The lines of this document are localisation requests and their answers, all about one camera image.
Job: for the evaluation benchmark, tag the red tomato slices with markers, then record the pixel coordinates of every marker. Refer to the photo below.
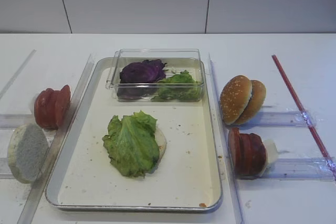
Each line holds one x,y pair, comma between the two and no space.
51,106

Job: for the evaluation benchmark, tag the green lettuce in container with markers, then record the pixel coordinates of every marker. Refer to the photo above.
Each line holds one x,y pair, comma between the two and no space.
181,87

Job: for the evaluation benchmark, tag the white bread slice on tray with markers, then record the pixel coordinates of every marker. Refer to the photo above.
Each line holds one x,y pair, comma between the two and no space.
161,142

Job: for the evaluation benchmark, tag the large green lettuce leaf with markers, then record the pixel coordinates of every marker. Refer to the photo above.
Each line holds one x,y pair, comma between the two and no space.
131,144

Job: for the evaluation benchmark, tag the brown meat patties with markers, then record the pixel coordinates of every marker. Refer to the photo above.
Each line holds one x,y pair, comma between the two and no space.
248,153

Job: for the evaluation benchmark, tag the grey-white bread slice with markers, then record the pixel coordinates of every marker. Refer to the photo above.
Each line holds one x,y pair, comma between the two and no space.
26,152

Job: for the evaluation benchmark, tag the purple cabbage leaf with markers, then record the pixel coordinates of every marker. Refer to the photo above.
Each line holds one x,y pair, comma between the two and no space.
147,71

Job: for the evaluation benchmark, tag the clear plastic container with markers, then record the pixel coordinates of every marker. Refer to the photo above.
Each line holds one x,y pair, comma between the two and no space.
176,60

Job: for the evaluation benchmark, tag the metal baking tray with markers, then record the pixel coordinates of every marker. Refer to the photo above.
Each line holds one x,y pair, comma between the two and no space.
187,178

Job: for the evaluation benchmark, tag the sesame bun top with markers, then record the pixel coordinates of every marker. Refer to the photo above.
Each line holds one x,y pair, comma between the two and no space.
234,98

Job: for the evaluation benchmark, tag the bun bottom half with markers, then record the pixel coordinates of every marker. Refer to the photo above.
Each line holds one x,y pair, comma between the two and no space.
255,102

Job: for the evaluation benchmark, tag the white pusher block right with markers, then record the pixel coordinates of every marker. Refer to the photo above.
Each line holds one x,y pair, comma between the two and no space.
271,155

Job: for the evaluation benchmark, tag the red strip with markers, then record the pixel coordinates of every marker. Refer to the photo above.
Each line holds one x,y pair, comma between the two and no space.
302,108

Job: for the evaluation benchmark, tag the clear divider rail right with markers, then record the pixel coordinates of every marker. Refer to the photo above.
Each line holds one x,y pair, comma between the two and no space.
239,217

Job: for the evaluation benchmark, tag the clear divider rail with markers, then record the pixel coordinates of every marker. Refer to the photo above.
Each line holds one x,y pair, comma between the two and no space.
239,217
39,184

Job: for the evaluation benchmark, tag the clear rail upper right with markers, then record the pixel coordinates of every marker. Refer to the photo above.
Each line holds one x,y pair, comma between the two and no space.
283,119

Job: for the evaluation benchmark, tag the clear rail lower right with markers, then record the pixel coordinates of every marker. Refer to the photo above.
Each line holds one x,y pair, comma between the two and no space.
318,168

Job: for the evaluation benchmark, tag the clear divider rail left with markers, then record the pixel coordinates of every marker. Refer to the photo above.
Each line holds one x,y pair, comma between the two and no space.
39,184

